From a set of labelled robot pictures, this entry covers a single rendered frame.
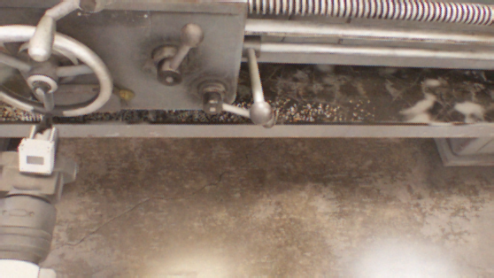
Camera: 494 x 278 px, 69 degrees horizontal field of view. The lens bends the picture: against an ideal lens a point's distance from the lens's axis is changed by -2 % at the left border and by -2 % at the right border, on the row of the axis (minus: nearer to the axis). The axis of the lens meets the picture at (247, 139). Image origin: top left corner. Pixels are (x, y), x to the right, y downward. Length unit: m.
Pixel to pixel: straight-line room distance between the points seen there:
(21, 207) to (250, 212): 0.79
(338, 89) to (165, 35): 0.55
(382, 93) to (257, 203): 0.53
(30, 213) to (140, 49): 0.31
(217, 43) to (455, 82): 0.79
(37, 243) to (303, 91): 0.70
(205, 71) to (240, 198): 0.64
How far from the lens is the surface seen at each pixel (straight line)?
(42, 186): 0.63
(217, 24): 0.61
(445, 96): 1.17
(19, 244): 0.59
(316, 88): 1.01
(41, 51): 0.48
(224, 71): 0.69
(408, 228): 1.39
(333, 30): 0.77
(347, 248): 1.28
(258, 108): 0.60
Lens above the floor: 1.16
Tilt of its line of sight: 59 degrees down
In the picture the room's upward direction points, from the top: 12 degrees clockwise
